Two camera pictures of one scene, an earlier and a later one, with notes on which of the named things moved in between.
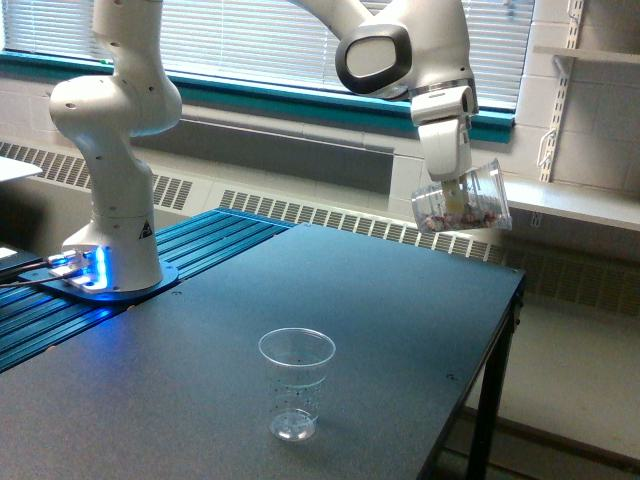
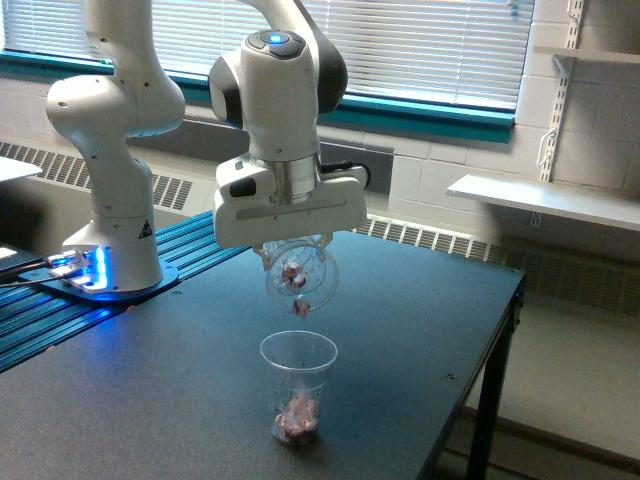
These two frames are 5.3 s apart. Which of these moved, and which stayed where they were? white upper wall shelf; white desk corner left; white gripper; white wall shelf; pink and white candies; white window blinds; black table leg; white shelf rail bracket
Moved: white gripper; pink and white candies
Stayed: white upper wall shelf; black table leg; white desk corner left; white shelf rail bracket; white window blinds; white wall shelf
